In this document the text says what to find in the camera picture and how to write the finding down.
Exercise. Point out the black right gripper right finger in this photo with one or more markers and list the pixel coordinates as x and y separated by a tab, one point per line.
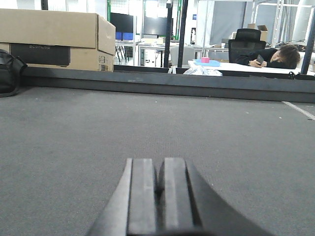
190	203

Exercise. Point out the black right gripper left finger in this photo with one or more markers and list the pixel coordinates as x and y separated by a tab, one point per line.
131	210

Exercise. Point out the black shoulder bag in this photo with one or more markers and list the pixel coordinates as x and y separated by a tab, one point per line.
11	69

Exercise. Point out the pink block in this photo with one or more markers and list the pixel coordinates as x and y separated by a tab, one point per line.
205	60

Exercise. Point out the clear plastic bag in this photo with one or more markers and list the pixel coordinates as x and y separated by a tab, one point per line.
200	70

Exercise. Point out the light blue tray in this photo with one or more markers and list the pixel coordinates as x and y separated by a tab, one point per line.
212	63

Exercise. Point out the black smartphone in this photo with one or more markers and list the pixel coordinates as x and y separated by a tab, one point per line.
260	59

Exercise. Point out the black office chair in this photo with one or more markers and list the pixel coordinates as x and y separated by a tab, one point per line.
245	41

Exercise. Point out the white table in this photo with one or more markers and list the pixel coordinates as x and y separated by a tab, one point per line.
224	66

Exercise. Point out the person in black resting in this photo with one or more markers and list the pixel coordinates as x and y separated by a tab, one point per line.
285	57

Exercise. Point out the large cardboard box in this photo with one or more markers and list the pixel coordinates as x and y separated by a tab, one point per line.
57	28

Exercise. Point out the dark conveyor side rail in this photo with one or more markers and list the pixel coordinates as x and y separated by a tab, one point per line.
234	85

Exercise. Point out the black vertical post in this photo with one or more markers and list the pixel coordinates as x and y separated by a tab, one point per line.
182	33

